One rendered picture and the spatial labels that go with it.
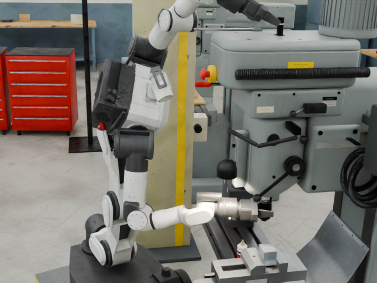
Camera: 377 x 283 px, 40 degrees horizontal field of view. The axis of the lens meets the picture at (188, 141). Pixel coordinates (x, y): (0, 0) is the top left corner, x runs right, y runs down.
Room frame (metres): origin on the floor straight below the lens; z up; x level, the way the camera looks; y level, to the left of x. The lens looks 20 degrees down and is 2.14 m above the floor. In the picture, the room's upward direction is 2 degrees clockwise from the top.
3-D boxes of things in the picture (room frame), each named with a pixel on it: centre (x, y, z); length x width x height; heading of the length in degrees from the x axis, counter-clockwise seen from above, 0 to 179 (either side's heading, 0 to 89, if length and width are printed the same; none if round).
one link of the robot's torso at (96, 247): (2.37, 0.38, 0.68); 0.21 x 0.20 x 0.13; 31
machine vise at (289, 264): (1.69, -0.28, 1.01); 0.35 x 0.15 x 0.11; 102
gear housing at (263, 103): (1.77, -0.34, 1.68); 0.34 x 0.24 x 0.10; 102
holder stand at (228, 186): (2.21, -0.24, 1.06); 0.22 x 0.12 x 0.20; 5
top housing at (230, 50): (1.77, -0.31, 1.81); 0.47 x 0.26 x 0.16; 102
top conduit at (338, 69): (1.63, -0.36, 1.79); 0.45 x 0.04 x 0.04; 102
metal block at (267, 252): (1.70, -0.31, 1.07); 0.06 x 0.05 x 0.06; 12
